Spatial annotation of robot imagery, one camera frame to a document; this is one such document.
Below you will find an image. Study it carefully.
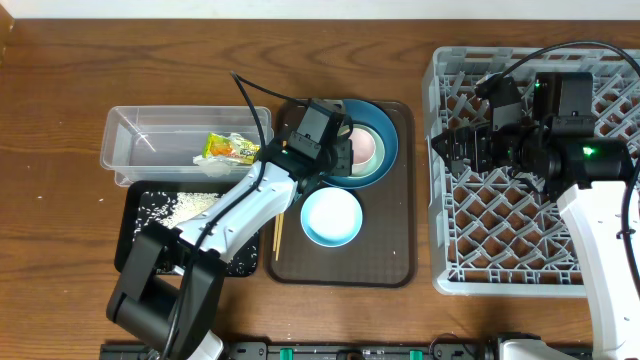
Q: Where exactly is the mint green small bowl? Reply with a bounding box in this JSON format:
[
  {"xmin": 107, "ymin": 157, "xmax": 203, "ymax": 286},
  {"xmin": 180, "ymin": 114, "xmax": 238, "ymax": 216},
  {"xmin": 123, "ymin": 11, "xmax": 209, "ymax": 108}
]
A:
[{"xmin": 351, "ymin": 124, "xmax": 385, "ymax": 179}]

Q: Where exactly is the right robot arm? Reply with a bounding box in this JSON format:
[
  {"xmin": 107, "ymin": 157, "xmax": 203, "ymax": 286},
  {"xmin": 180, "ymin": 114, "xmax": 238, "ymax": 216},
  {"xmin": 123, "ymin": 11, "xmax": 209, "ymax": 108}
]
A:
[{"xmin": 431, "ymin": 72, "xmax": 639, "ymax": 359}]

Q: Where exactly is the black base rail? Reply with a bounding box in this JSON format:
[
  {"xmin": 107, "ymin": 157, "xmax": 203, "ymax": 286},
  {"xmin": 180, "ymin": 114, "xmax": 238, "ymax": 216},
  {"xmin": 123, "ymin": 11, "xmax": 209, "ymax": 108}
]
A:
[{"xmin": 98, "ymin": 341, "xmax": 501, "ymax": 360}]

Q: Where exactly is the clear plastic waste bin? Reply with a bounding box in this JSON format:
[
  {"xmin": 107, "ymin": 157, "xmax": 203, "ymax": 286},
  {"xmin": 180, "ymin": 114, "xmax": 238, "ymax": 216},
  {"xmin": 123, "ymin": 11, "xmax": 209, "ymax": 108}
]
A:
[{"xmin": 101, "ymin": 105, "xmax": 259, "ymax": 187}]

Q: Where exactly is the white paper napkin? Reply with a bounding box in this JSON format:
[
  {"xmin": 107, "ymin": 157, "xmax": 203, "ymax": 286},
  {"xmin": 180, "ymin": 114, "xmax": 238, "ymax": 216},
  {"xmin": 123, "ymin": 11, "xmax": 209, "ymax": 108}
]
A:
[{"xmin": 193, "ymin": 155, "xmax": 243, "ymax": 178}]

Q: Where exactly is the spilled white rice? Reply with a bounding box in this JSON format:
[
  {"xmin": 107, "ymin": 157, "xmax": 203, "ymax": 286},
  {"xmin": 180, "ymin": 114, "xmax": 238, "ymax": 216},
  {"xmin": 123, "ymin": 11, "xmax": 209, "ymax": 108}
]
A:
[{"xmin": 131, "ymin": 191, "xmax": 259, "ymax": 277}]

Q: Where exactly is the wooden chopstick right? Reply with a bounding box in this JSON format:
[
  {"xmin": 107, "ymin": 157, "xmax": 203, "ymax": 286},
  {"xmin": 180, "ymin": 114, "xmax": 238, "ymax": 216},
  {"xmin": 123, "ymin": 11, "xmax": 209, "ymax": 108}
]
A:
[{"xmin": 274, "ymin": 213, "xmax": 284, "ymax": 261}]

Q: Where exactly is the brown plastic serving tray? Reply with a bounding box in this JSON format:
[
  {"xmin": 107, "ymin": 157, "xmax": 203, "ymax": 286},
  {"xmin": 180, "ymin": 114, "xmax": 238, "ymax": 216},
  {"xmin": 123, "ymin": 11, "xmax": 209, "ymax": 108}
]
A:
[{"xmin": 265, "ymin": 101, "xmax": 417, "ymax": 288}]

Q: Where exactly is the grey plastic dishwasher rack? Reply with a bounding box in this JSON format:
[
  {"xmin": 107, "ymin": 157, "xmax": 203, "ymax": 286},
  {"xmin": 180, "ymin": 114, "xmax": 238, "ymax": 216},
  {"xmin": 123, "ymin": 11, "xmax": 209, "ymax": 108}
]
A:
[{"xmin": 422, "ymin": 47, "xmax": 639, "ymax": 297}]

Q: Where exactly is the pink plastic cup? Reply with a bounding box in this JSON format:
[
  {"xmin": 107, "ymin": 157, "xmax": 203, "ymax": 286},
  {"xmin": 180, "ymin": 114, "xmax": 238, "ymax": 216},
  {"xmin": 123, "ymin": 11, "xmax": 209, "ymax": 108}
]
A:
[{"xmin": 349, "ymin": 128, "xmax": 376, "ymax": 165}]

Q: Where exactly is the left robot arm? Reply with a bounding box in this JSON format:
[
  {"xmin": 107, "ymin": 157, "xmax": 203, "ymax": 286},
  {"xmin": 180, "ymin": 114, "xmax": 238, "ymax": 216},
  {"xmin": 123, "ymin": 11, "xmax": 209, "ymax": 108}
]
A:
[{"xmin": 106, "ymin": 99, "xmax": 353, "ymax": 360}]

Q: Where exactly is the green yellow snack wrapper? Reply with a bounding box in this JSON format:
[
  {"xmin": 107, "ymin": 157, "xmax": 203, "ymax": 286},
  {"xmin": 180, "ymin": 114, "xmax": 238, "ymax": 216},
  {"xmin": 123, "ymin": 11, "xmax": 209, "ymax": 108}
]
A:
[{"xmin": 202, "ymin": 133, "xmax": 260, "ymax": 165}]

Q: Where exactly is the wooden chopstick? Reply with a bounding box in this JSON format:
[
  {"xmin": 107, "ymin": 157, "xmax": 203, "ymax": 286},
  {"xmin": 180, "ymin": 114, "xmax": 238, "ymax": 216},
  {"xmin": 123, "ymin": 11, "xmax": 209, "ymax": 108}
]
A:
[
  {"xmin": 272, "ymin": 214, "xmax": 283, "ymax": 252},
  {"xmin": 274, "ymin": 213, "xmax": 284, "ymax": 261}
]

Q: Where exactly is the large dark blue bowl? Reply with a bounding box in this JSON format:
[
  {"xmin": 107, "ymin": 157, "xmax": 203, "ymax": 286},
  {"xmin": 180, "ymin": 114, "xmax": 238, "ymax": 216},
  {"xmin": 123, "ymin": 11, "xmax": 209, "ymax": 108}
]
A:
[{"xmin": 324, "ymin": 99, "xmax": 399, "ymax": 189}]

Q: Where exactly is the wooden chopstick left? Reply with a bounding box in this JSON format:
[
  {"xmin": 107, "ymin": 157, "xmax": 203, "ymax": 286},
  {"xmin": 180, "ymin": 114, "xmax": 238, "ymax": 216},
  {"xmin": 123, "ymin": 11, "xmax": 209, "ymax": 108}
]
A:
[{"xmin": 272, "ymin": 214, "xmax": 283, "ymax": 252}]

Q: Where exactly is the light blue small bowl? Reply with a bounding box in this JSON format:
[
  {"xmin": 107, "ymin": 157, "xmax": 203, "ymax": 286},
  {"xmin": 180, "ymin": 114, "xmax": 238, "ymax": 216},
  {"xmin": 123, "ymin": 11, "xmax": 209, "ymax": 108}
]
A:
[{"xmin": 300, "ymin": 187, "xmax": 364, "ymax": 248}]

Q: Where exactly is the black plastic tray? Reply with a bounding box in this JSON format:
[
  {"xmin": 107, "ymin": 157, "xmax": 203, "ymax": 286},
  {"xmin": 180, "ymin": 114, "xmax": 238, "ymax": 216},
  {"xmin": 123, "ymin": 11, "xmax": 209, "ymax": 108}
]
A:
[{"xmin": 114, "ymin": 181, "xmax": 233, "ymax": 271}]

